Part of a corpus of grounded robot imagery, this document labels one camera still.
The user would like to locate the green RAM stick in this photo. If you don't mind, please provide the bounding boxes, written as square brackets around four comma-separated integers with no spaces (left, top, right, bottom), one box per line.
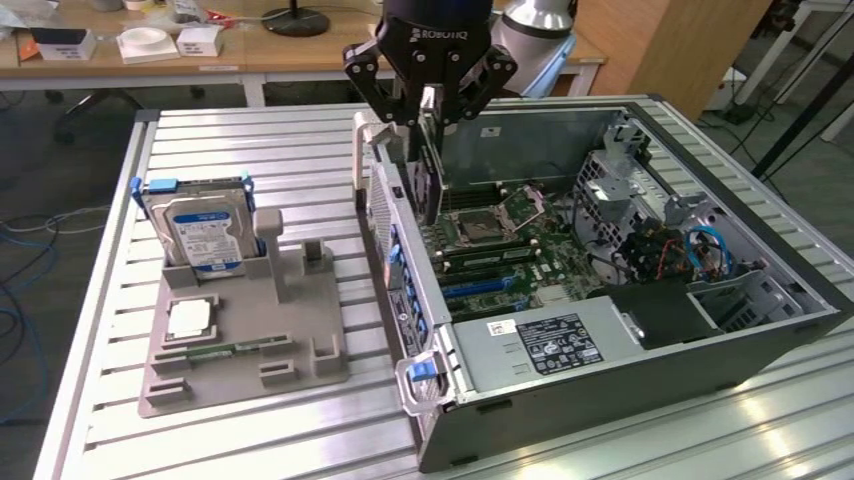
[184,334,294,360]

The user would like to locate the silver chipset heatsink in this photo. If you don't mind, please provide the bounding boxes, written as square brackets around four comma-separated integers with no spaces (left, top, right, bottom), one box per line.
[533,286,577,305]

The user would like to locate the green motherboard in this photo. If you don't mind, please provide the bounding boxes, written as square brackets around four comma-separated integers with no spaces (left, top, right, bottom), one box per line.
[406,172,626,324]

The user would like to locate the clear bag with red item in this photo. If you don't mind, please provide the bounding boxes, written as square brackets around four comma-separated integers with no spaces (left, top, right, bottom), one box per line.
[170,0,235,26]

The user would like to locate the brown wooden cabinet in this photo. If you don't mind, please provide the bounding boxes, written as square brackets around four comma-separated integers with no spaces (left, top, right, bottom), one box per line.
[573,0,806,121]

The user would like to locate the white floor unit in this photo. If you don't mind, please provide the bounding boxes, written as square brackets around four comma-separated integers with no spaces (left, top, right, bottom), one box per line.
[706,64,759,119]

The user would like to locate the grey parts rack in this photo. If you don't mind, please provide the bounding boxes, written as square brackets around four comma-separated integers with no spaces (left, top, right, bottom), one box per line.
[136,209,350,420]

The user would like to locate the grey power supply unit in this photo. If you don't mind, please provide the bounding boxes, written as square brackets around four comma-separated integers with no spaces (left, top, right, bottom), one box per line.
[443,294,646,394]

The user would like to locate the silver CPU chip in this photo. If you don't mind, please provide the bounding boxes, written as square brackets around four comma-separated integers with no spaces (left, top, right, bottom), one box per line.
[166,301,216,337]

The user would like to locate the open black PC case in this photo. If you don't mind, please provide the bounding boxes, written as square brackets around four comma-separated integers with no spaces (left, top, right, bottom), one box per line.
[351,94,843,474]

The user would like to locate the white labelled box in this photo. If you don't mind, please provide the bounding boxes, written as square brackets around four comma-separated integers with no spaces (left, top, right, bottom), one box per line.
[175,25,226,58]

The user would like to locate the clear plastic bag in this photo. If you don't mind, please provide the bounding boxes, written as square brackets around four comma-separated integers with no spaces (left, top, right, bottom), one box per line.
[0,0,62,24]

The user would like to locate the white square tray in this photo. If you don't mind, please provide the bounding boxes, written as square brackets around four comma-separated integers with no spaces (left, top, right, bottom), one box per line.
[116,27,182,65]

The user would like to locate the metal socket cover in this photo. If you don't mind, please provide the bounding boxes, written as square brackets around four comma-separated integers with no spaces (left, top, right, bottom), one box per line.
[498,184,546,229]

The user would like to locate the black round lamp base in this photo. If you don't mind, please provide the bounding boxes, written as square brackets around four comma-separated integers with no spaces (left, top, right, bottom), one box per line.
[262,0,332,37]

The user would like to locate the blue disk wire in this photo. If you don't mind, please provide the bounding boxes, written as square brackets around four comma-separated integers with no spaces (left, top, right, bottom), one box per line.
[686,224,737,282]

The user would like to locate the black stand pole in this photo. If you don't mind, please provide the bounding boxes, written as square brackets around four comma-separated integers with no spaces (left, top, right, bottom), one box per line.
[750,0,854,179]

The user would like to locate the perforated metal disk bay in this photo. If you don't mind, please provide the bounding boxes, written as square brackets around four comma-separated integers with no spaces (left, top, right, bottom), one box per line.
[570,122,709,251]

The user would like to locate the wooden desk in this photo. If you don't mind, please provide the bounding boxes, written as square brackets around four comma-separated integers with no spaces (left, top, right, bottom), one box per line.
[0,0,610,109]

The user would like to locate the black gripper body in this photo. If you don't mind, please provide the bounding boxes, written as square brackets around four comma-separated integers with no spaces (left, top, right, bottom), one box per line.
[370,0,499,124]

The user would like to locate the black and red wire bundle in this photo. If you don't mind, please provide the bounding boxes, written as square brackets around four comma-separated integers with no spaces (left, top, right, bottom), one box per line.
[610,224,693,289]

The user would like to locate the hard disk with blue carrier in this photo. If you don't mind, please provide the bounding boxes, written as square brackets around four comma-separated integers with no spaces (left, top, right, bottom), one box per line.
[131,174,260,277]

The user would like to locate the blue floor cable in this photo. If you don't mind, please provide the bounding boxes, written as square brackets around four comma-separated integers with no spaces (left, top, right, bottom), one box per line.
[0,219,59,426]

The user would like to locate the low metal disk bay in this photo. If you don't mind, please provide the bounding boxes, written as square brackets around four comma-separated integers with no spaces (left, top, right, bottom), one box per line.
[686,264,806,334]

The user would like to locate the white box with black top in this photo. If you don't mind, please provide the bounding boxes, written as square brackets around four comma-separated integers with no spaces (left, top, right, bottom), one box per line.
[30,27,99,62]

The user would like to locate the CPU socket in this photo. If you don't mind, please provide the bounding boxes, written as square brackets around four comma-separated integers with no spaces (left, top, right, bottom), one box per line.
[454,208,515,244]

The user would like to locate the black office chair base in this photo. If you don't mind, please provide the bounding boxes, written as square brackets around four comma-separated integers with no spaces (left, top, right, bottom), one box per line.
[46,87,146,146]

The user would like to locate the grey floor cable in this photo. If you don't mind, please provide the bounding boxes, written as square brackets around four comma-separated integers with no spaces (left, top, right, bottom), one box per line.
[0,207,108,236]

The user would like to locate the graphics card with metal bracket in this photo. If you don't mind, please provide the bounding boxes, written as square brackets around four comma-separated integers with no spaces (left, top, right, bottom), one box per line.
[404,83,449,227]

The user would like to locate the blue expansion slot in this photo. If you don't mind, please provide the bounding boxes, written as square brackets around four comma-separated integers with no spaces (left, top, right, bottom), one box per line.
[442,280,510,300]

